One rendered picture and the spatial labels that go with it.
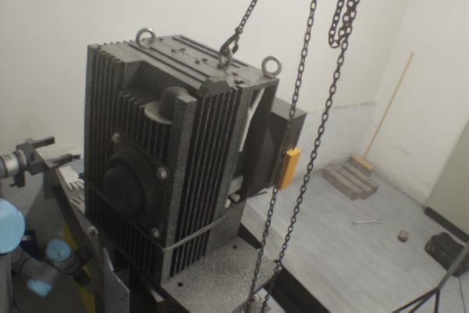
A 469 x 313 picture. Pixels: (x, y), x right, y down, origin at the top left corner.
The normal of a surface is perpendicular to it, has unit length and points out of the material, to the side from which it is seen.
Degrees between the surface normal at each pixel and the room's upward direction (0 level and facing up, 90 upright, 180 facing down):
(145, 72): 90
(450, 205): 90
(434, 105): 90
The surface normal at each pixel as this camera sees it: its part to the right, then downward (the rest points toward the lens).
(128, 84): 0.76, 0.44
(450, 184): -0.77, 0.14
